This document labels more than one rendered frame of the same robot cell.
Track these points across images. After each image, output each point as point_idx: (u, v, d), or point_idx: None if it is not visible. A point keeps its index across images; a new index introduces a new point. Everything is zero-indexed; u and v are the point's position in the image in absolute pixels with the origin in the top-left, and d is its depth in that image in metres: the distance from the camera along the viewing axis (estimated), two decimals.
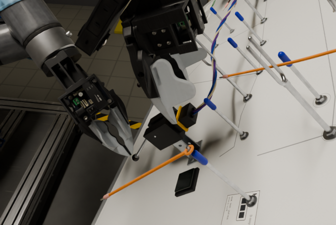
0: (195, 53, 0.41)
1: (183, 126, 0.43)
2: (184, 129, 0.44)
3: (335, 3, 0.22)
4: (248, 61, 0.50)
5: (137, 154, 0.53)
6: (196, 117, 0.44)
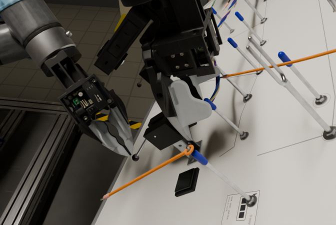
0: None
1: None
2: None
3: (335, 3, 0.22)
4: (248, 61, 0.50)
5: (137, 154, 0.53)
6: None
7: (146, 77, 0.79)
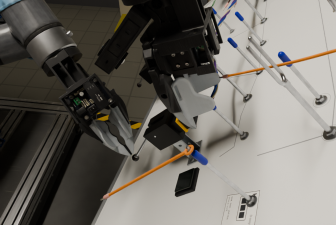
0: (208, 78, 0.42)
1: (183, 127, 0.44)
2: (184, 129, 0.44)
3: (335, 3, 0.22)
4: (248, 61, 0.50)
5: (137, 154, 0.53)
6: (196, 118, 0.44)
7: (146, 77, 0.79)
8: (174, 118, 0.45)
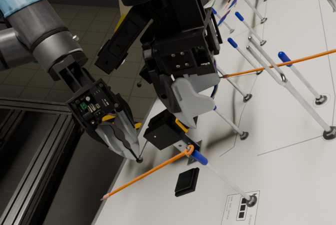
0: (208, 78, 0.42)
1: (183, 127, 0.44)
2: (184, 129, 0.44)
3: (335, 3, 0.22)
4: (248, 61, 0.50)
5: (141, 155, 0.54)
6: (196, 118, 0.44)
7: (146, 77, 0.79)
8: (174, 118, 0.45)
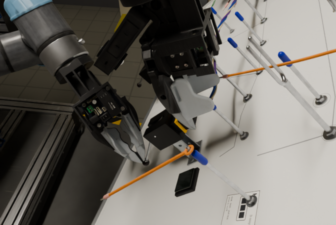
0: (208, 79, 0.42)
1: (182, 127, 0.44)
2: (183, 130, 0.44)
3: (335, 3, 0.22)
4: (248, 61, 0.50)
5: (146, 158, 0.54)
6: (195, 119, 0.44)
7: (146, 77, 0.79)
8: (173, 118, 0.45)
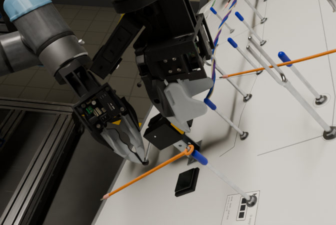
0: (201, 82, 0.43)
1: (179, 129, 0.44)
2: (180, 131, 0.44)
3: (335, 3, 0.22)
4: (248, 61, 0.50)
5: (146, 157, 0.54)
6: (192, 120, 0.44)
7: None
8: None
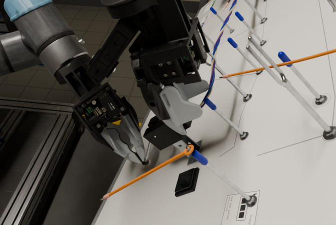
0: (197, 85, 0.43)
1: None
2: None
3: (335, 3, 0.22)
4: (248, 61, 0.50)
5: (146, 157, 0.54)
6: (191, 120, 0.44)
7: None
8: None
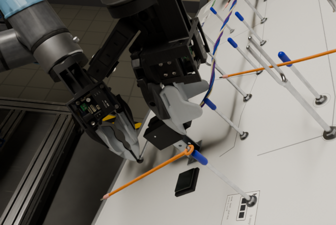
0: (197, 85, 0.43)
1: None
2: None
3: (335, 3, 0.22)
4: (248, 61, 0.50)
5: (141, 155, 0.54)
6: (191, 120, 0.44)
7: None
8: None
